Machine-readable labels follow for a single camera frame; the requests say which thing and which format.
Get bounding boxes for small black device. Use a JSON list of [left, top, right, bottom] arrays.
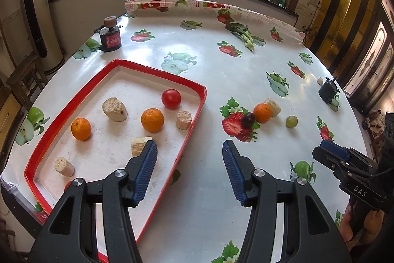
[[318, 76, 340, 104]]

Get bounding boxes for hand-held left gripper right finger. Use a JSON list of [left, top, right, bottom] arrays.
[[222, 140, 351, 263]]

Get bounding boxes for small orange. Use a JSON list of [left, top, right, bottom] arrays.
[[253, 103, 272, 123]]

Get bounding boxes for wooden door with glass panels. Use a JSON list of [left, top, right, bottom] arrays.
[[303, 0, 394, 109]]

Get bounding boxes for beige cylindrical food chunk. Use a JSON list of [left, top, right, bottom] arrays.
[[54, 157, 75, 178]]

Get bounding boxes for dark purple grape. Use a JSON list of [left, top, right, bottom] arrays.
[[242, 113, 256, 128]]

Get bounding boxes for red rimmed white tray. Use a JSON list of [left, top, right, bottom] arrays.
[[24, 59, 206, 263]]

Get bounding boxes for person's right hand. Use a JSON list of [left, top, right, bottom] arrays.
[[339, 204, 390, 244]]

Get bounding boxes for brown patterned cloth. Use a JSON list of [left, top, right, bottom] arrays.
[[363, 110, 386, 140]]

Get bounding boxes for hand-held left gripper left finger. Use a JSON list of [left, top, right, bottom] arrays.
[[28, 140, 158, 263]]

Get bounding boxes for large beige food chunk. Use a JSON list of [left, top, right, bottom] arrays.
[[102, 97, 128, 123]]

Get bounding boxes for black motor with cork spool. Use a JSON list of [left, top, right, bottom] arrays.
[[94, 16, 123, 52]]

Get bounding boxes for green bok choy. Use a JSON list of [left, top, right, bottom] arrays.
[[225, 23, 255, 52]]

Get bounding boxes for yellow wooden cabinet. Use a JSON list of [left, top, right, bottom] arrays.
[[0, 90, 22, 143]]

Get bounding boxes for wooden chair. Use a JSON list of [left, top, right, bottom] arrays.
[[5, 54, 48, 97]]

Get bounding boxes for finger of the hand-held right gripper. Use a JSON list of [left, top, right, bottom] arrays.
[[319, 139, 380, 173], [312, 146, 378, 182]]

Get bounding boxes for white standing air conditioner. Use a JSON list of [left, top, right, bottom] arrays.
[[17, 0, 64, 72]]

